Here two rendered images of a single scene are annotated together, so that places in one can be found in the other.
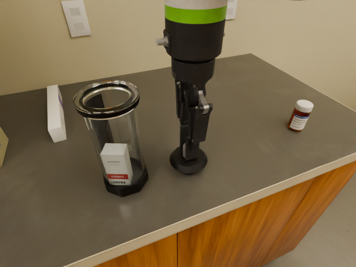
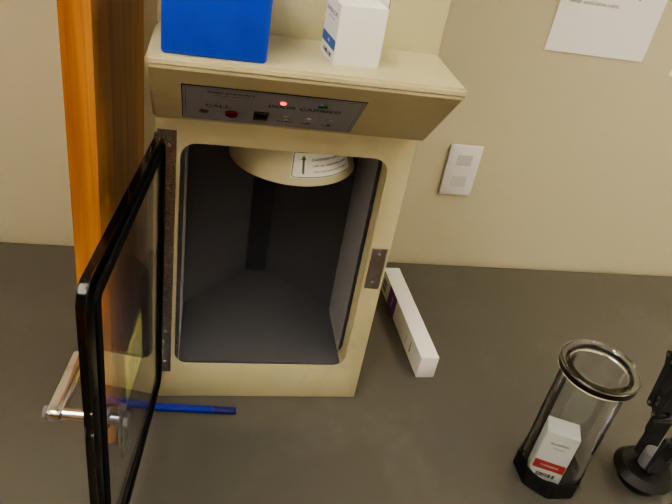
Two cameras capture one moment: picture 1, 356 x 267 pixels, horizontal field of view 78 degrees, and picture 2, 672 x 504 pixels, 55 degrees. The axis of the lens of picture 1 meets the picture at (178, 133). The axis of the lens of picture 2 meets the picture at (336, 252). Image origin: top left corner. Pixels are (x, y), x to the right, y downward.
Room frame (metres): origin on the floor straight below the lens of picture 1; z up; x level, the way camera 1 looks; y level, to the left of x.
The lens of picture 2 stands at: (-0.41, 0.40, 1.72)
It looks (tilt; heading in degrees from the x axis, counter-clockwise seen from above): 33 degrees down; 8
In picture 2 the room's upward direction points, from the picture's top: 11 degrees clockwise
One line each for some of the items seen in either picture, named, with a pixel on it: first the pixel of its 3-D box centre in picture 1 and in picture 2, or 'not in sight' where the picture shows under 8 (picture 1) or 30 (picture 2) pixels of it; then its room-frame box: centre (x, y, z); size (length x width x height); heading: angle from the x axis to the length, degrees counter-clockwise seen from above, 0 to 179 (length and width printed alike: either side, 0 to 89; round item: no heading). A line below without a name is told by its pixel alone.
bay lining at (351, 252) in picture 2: not in sight; (268, 221); (0.42, 0.63, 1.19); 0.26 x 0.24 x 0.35; 112
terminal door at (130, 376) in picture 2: not in sight; (130, 350); (0.08, 0.68, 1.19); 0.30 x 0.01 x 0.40; 15
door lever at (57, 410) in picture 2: not in sight; (83, 388); (0.01, 0.69, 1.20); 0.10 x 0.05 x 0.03; 15
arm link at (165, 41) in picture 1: (192, 36); not in sight; (0.37, -0.02, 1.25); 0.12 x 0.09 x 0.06; 110
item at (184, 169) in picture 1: (188, 155); (646, 465); (0.37, -0.03, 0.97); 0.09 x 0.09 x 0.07
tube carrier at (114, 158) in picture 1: (117, 141); (573, 419); (0.33, 0.12, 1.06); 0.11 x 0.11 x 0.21
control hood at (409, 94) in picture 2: not in sight; (302, 99); (0.25, 0.56, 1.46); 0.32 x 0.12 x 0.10; 112
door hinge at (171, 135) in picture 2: not in sight; (163, 267); (0.24, 0.72, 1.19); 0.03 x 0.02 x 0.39; 112
